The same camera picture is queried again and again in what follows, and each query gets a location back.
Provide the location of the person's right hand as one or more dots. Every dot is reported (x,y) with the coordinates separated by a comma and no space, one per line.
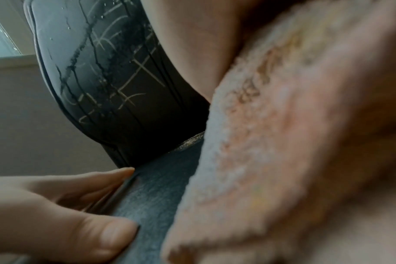
(198,38)

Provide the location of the pink cleaning cloth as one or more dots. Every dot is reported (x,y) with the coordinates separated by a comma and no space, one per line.
(299,141)

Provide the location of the person's left hand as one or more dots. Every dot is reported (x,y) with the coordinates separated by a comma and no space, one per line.
(38,206)

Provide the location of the black office chair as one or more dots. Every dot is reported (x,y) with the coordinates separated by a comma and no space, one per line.
(103,77)

